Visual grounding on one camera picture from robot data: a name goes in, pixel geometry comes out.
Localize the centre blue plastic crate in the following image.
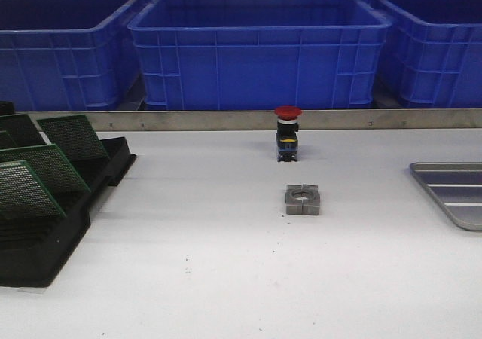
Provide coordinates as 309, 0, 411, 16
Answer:
129, 0, 390, 111

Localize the red emergency stop button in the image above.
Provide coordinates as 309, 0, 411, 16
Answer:
274, 105, 302, 162

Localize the right blue plastic crate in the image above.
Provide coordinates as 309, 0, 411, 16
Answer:
371, 0, 481, 108

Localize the black slotted board rack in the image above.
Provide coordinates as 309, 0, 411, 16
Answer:
1, 102, 136, 287

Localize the grey metal clamp block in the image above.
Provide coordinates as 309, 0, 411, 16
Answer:
285, 184, 321, 215

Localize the blue plastic crate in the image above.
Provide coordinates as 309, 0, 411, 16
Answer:
1, 0, 145, 111
371, 0, 481, 108
129, 0, 390, 111

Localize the left blue plastic crate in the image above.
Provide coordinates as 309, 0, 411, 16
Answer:
1, 0, 145, 111

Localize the silver metal tray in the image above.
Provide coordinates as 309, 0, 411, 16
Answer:
409, 162, 481, 231

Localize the small leftmost circuit board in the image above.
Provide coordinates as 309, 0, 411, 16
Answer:
0, 130, 17, 150

